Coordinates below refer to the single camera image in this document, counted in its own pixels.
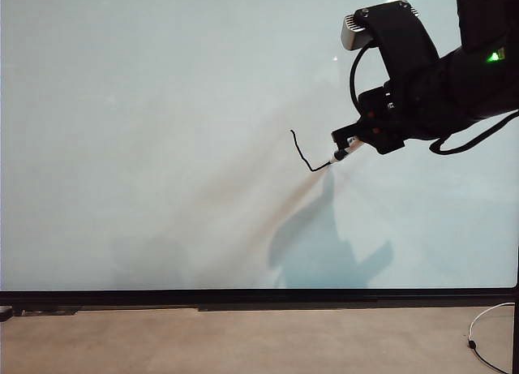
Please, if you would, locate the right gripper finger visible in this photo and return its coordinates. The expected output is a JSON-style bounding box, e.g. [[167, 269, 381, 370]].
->
[[331, 121, 362, 145]]

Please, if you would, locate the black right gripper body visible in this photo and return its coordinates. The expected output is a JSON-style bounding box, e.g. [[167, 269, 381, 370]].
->
[[355, 84, 407, 156]]

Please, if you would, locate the white whiteboard marker pen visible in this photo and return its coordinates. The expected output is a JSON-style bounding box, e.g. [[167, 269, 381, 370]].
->
[[326, 135, 362, 165]]

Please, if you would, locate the black whiteboard pen tray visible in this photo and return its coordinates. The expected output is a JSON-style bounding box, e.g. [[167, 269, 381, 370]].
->
[[197, 303, 380, 313]]

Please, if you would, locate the black stand foot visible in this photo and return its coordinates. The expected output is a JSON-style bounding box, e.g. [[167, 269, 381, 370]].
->
[[0, 304, 82, 323]]

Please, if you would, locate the black camera cable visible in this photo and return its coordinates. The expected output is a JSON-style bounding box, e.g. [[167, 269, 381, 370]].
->
[[349, 41, 380, 114]]

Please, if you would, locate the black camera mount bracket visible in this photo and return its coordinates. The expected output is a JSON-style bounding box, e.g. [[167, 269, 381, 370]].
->
[[354, 2, 442, 92]]

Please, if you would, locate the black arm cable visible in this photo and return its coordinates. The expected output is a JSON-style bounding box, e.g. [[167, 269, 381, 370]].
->
[[428, 109, 519, 156]]

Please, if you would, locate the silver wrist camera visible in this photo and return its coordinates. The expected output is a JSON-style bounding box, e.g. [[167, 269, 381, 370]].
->
[[340, 0, 422, 51]]

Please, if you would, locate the white whiteboard with black frame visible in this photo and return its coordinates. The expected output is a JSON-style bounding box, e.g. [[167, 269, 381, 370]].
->
[[0, 0, 519, 308]]

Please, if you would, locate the thin white cable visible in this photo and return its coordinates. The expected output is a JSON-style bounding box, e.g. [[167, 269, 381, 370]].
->
[[467, 301, 517, 343]]

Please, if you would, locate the black cable with inline connector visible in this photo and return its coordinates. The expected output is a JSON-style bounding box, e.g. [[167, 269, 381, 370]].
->
[[467, 339, 513, 374]]

